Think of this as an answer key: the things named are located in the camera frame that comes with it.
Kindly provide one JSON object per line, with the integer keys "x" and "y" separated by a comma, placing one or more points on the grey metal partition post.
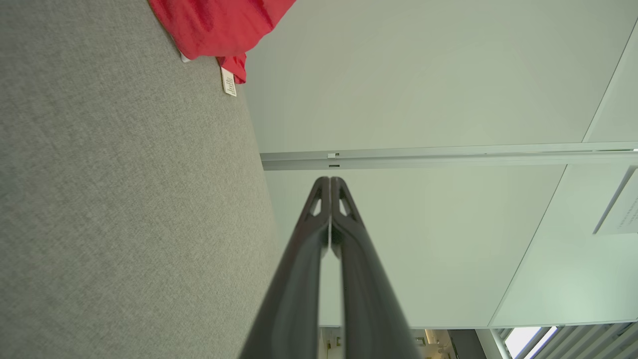
{"x": 448, "y": 157}

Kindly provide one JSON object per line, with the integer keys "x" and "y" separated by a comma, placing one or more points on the window with blind slats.
{"x": 523, "y": 340}

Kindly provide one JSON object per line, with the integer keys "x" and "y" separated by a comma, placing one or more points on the red garment with thin stripes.
{"x": 219, "y": 25}

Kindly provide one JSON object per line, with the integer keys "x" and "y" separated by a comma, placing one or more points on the white paper wall notice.
{"x": 623, "y": 209}

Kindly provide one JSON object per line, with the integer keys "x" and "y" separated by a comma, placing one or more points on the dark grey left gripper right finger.
{"x": 369, "y": 309}

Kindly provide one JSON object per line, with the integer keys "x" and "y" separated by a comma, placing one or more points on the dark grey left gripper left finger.
{"x": 294, "y": 299}

